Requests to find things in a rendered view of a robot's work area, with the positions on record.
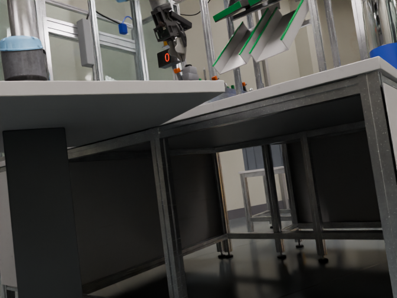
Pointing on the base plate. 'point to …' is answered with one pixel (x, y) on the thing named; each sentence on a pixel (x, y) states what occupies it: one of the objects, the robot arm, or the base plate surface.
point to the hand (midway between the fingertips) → (183, 58)
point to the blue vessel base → (386, 53)
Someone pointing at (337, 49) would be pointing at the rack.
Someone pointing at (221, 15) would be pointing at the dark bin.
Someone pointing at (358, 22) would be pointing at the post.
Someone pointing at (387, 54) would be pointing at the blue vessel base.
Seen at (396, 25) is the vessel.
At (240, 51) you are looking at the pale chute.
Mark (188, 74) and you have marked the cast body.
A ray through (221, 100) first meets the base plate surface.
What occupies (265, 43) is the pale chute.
